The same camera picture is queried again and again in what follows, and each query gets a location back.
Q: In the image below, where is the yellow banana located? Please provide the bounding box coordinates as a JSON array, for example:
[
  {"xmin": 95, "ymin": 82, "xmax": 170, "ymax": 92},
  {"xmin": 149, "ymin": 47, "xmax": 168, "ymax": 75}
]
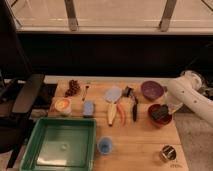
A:
[{"xmin": 107, "ymin": 103, "xmax": 117, "ymax": 126}]

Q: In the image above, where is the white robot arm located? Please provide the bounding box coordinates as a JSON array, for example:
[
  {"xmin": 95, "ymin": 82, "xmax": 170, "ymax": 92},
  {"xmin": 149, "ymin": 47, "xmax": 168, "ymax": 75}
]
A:
[{"xmin": 165, "ymin": 70, "xmax": 213, "ymax": 126}]

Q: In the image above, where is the red bowl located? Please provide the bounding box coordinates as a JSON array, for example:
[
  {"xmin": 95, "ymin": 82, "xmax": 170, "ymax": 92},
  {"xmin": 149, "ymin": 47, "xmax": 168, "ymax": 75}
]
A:
[{"xmin": 148, "ymin": 104, "xmax": 172, "ymax": 128}]

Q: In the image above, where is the blue sponge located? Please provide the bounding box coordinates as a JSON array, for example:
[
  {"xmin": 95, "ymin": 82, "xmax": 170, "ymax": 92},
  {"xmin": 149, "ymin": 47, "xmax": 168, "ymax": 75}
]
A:
[{"xmin": 83, "ymin": 101, "xmax": 94, "ymax": 117}]

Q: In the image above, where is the black office chair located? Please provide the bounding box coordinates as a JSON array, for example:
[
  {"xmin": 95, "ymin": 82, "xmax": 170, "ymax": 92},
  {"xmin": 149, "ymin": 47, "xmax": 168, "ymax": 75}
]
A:
[{"xmin": 0, "ymin": 0, "xmax": 44, "ymax": 169}]

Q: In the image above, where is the green plastic bin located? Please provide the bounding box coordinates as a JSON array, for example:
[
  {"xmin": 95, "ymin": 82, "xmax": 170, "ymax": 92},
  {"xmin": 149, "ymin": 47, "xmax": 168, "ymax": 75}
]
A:
[{"xmin": 19, "ymin": 118, "xmax": 96, "ymax": 171}]

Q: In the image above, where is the orange carrot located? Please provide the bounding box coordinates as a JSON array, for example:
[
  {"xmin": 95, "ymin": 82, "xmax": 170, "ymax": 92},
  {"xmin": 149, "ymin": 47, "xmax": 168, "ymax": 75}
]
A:
[{"xmin": 117, "ymin": 103, "xmax": 126, "ymax": 126}]

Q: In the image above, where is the black handled tool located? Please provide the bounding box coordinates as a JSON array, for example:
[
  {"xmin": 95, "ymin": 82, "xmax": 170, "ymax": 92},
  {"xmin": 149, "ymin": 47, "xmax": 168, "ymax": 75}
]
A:
[{"xmin": 124, "ymin": 87, "xmax": 138, "ymax": 121}]

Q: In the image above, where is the purple bowl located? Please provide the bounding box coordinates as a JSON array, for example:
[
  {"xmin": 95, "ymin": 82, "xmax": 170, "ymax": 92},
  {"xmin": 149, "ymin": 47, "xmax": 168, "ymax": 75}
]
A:
[{"xmin": 141, "ymin": 81, "xmax": 164, "ymax": 101}]

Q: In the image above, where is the small blue cup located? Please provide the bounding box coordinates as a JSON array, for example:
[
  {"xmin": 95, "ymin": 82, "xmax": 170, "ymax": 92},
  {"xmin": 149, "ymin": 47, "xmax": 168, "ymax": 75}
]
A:
[{"xmin": 97, "ymin": 137, "xmax": 113, "ymax": 155}]

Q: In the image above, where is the small dark spoon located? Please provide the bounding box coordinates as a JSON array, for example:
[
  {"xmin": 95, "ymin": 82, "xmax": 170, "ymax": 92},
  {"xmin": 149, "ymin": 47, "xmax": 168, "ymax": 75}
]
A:
[{"xmin": 82, "ymin": 85, "xmax": 90, "ymax": 101}]

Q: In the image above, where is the orange white cup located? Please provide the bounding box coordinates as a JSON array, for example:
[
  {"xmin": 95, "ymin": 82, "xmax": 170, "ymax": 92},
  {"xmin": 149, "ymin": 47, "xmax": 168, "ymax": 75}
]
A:
[{"xmin": 54, "ymin": 98, "xmax": 71, "ymax": 115}]

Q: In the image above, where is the brown grape bunch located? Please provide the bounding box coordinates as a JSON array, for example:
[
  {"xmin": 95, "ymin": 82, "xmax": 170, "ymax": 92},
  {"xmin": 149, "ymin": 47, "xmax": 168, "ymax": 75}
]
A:
[{"xmin": 65, "ymin": 80, "xmax": 80, "ymax": 97}]

